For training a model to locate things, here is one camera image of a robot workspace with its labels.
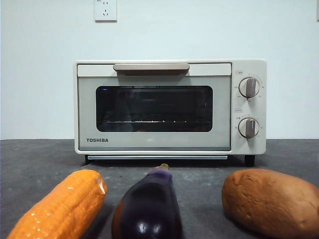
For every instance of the grey glass oven door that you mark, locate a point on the grey glass oven door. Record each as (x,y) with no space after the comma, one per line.
(154,142)

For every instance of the purple eggplant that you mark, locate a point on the purple eggplant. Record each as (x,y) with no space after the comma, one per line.
(149,204)

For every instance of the black oven foot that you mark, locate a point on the black oven foot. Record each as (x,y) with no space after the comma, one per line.
(249,160)

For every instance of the cream Toshiba toaster oven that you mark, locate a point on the cream Toshiba toaster oven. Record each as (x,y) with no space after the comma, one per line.
(249,67)

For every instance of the metal crumb tray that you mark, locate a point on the metal crumb tray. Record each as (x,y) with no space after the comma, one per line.
(157,157)

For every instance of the cream timer knob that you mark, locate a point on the cream timer knob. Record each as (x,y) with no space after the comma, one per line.
(248,127)

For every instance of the cream temperature knob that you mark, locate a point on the cream temperature knob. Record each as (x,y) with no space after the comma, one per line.
(248,87)

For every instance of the orange corn cob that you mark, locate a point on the orange corn cob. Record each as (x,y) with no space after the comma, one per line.
(62,206)

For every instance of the brown potato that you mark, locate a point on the brown potato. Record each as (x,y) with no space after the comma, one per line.
(269,199)

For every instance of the white wall socket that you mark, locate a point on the white wall socket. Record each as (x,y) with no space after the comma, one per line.
(106,11)

